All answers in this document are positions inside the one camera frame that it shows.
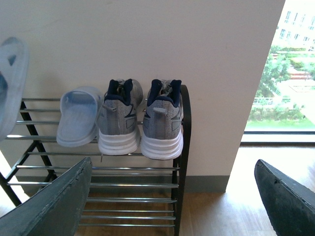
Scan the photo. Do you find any grey knit sneaker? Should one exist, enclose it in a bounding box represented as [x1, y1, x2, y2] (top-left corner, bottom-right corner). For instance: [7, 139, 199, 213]
[141, 79, 183, 160]
[96, 79, 143, 155]

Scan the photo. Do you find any black metal shoe rack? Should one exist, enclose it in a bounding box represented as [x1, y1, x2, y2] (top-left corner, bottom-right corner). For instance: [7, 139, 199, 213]
[0, 85, 191, 236]

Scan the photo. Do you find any light blue slide sandal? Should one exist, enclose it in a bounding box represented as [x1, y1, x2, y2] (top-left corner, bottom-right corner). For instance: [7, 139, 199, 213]
[0, 37, 29, 140]
[56, 86, 103, 148]

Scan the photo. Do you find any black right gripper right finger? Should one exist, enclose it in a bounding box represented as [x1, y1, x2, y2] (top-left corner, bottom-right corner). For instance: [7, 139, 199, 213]
[254, 159, 315, 236]

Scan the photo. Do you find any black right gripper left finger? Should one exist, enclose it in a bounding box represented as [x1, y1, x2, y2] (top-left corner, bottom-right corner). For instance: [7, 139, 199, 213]
[0, 157, 92, 236]

